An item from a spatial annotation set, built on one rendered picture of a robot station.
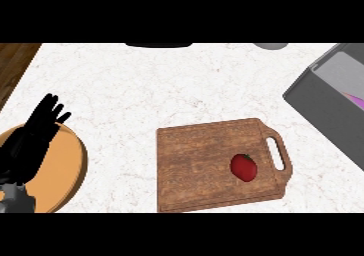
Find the brown wooden cutting board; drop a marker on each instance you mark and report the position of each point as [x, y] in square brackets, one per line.
[209, 163]

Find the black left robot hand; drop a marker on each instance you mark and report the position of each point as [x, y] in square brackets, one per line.
[35, 133]

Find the grey round object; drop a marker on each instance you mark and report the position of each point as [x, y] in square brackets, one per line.
[271, 46]

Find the black rounded object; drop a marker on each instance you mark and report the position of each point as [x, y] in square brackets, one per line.
[159, 44]

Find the large grey box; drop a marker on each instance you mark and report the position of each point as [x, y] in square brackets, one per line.
[333, 106]

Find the pink object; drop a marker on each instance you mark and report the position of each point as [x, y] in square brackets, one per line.
[359, 101]

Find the round orange plate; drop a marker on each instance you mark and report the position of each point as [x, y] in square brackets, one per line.
[60, 166]

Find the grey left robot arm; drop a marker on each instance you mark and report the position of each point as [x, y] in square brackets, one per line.
[11, 198]

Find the red strawberry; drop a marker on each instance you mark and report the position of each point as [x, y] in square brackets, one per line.
[244, 167]

